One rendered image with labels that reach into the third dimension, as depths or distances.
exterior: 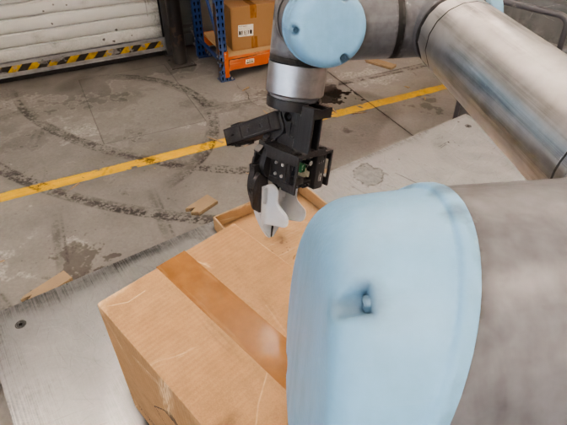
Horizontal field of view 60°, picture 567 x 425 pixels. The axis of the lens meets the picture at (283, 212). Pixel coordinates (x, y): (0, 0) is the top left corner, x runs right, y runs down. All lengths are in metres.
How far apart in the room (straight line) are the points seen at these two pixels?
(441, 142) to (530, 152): 1.28
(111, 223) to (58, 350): 1.62
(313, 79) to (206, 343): 0.35
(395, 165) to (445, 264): 1.31
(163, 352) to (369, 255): 0.51
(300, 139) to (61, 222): 2.20
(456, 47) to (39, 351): 0.91
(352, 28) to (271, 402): 0.40
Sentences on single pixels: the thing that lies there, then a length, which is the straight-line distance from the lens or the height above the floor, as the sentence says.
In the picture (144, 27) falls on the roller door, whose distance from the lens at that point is 4.38.
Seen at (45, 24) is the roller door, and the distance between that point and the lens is 4.27.
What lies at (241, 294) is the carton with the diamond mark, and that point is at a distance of 0.69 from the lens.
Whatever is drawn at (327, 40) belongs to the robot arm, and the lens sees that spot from 0.49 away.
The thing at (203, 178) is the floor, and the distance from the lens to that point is 2.83.
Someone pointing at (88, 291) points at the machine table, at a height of 0.83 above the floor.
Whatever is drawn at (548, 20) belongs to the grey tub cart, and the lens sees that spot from 3.46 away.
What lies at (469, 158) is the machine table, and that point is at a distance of 1.56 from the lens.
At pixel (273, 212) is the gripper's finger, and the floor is 1.20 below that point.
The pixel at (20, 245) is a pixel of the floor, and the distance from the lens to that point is 2.69.
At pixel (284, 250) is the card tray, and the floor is 0.83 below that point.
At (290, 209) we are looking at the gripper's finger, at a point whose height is 1.18.
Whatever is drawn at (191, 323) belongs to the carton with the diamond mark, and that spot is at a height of 1.12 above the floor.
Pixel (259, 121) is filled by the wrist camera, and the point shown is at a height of 1.31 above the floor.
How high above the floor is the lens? 1.64
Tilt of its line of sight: 40 degrees down
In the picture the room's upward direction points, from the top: straight up
